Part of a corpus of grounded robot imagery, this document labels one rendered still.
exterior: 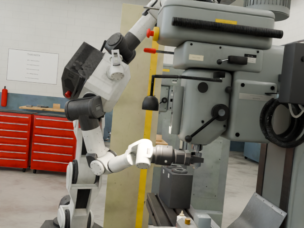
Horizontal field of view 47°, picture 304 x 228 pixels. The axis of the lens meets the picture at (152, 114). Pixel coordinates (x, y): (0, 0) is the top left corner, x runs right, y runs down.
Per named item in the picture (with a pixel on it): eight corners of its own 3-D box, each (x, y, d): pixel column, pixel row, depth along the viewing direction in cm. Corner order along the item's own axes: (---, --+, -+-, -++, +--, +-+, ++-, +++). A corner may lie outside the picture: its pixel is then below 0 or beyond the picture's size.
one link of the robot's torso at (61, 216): (56, 222, 229) (58, 202, 229) (86, 220, 237) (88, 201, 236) (60, 235, 210) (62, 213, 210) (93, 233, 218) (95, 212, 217)
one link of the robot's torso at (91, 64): (47, 108, 187) (58, 71, 158) (78, 66, 207) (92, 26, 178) (96, 135, 190) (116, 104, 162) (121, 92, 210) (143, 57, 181)
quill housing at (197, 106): (182, 144, 144) (190, 66, 142) (173, 137, 164) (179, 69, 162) (227, 147, 146) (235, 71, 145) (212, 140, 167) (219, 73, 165)
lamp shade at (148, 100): (138, 108, 151) (139, 94, 150) (151, 109, 155) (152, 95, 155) (148, 110, 145) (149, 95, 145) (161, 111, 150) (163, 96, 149)
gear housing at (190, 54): (183, 64, 140) (185, 39, 139) (171, 68, 164) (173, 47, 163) (262, 73, 144) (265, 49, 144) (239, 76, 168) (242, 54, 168)
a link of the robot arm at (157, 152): (163, 141, 154) (138, 138, 154) (162, 163, 148) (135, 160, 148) (161, 153, 163) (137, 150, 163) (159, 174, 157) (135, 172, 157)
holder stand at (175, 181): (168, 208, 188) (172, 171, 187) (158, 196, 210) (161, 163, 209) (190, 208, 191) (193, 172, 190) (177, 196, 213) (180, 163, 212)
